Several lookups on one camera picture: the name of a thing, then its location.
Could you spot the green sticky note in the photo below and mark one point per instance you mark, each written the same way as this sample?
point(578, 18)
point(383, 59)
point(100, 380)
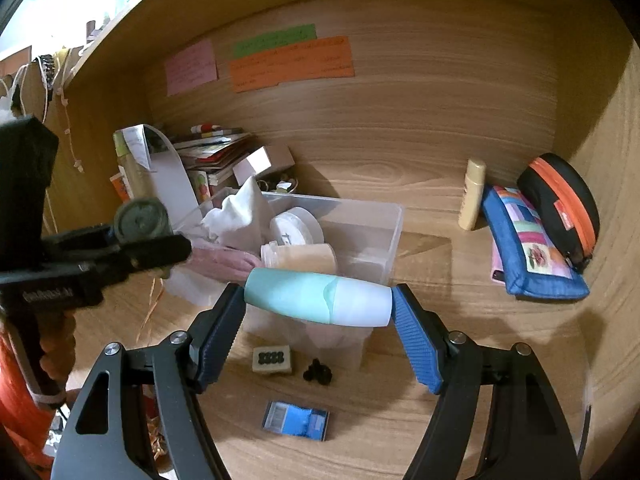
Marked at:
point(275, 40)

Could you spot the blue patchwork pouch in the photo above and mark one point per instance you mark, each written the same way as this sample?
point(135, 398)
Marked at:
point(532, 250)

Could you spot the black orange zip case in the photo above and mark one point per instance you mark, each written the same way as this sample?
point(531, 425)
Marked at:
point(560, 200)

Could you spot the wooden desktop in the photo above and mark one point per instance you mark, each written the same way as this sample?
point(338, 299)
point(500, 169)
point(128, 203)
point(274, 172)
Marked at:
point(400, 420)

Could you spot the wooden block with black dots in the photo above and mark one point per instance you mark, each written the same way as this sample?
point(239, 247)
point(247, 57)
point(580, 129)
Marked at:
point(271, 360)

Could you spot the blue card box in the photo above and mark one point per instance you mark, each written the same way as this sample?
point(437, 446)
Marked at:
point(296, 420)

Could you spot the white cardboard box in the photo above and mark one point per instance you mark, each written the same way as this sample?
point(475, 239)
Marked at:
point(262, 162)

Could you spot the pink phone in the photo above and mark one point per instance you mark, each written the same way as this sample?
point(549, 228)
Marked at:
point(499, 262)

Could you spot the clear plastic storage bin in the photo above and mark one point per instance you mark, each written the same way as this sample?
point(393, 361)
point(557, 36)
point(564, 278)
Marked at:
point(365, 240)

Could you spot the teal and white bottle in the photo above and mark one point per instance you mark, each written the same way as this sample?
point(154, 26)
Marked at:
point(310, 296)

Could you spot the orange sticky note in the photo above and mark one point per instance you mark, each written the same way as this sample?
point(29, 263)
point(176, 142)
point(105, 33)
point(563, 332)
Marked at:
point(292, 67)

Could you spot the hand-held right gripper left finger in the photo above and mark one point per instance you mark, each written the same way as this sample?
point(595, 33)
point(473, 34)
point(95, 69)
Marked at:
point(220, 340)

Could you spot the person's left hand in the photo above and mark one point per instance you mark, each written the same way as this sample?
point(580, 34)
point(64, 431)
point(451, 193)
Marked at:
point(56, 350)

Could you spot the small black clip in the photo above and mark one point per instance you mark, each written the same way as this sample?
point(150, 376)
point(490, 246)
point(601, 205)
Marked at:
point(318, 372)

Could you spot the stack of books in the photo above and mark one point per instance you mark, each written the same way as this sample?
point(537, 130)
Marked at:
point(212, 152)

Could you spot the beige jar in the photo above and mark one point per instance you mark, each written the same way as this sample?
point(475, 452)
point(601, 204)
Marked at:
point(302, 258)

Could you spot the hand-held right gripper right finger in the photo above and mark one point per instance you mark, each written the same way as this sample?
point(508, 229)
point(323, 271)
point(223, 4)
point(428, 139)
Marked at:
point(417, 340)

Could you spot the white paper slip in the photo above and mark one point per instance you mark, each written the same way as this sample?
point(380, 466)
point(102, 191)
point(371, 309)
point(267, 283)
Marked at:
point(136, 142)

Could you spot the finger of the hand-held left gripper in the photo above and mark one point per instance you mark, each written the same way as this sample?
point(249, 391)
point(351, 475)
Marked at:
point(82, 238)
point(155, 255)

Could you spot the small orange box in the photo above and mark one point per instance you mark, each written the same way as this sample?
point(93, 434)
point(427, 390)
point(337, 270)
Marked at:
point(120, 189)

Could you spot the white round jar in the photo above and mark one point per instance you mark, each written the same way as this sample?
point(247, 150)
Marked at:
point(297, 227)

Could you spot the pink sticky note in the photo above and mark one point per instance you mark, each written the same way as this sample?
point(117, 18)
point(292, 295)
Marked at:
point(191, 67)

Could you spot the dark green bottle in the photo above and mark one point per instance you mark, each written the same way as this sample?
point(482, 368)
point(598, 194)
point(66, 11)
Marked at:
point(141, 220)

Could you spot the person's left forearm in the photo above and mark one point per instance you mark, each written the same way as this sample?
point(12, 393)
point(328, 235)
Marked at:
point(17, 400)

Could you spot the pale yellow tube bottle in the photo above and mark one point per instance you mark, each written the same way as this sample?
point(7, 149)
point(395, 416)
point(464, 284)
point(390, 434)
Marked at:
point(472, 195)

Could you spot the white cloth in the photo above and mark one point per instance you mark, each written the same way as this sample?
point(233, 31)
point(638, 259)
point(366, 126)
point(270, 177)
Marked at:
point(237, 217)

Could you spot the tall pale green bottle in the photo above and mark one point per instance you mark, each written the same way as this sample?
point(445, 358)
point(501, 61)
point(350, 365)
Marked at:
point(131, 175)

